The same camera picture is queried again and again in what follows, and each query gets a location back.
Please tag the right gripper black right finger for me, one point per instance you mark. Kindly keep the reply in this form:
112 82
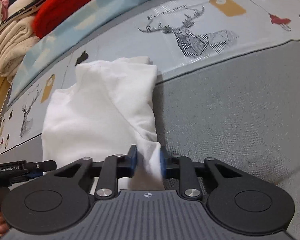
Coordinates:
234 199

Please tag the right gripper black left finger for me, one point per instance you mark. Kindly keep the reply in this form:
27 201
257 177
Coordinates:
61 198

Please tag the white t-shirt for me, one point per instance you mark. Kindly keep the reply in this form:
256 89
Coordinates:
104 113

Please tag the grey patterned bed sheet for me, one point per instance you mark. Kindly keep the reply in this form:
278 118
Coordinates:
228 87

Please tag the cream folded blanket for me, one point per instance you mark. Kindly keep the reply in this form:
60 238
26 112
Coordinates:
15 41

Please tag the light blue patterned quilt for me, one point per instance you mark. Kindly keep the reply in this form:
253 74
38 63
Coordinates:
68 34

